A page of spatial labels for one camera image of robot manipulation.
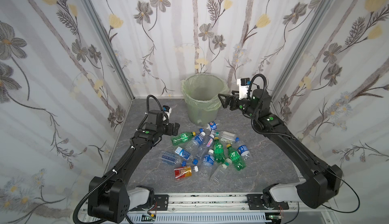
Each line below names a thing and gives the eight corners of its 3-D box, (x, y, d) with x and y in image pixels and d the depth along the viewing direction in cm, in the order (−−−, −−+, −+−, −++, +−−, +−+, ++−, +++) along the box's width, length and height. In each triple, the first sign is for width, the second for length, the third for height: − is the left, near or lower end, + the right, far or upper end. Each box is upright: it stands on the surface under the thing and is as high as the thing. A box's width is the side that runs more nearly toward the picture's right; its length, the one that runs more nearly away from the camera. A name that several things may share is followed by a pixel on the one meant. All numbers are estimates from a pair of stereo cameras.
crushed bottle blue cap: (162, 162, 89) (160, 159, 85) (166, 154, 92) (164, 150, 88) (184, 170, 86) (183, 167, 82) (187, 161, 90) (187, 157, 85)
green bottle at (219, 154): (214, 163, 87) (215, 161, 84) (212, 139, 96) (213, 137, 94) (224, 163, 87) (225, 161, 84) (222, 139, 97) (222, 137, 94)
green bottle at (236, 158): (237, 171, 84) (239, 169, 81) (224, 147, 93) (225, 145, 90) (245, 168, 85) (247, 166, 82) (231, 145, 95) (233, 142, 92)
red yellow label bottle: (175, 180, 81) (174, 178, 78) (174, 171, 85) (173, 168, 81) (192, 176, 83) (192, 174, 80) (190, 167, 86) (190, 164, 83)
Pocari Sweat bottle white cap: (199, 175, 83) (199, 173, 80) (204, 150, 93) (204, 147, 89) (211, 178, 83) (212, 175, 79) (215, 152, 92) (216, 149, 88)
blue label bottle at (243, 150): (239, 160, 88) (240, 158, 86) (237, 147, 94) (238, 144, 91) (249, 160, 88) (250, 158, 86) (246, 147, 94) (247, 144, 91)
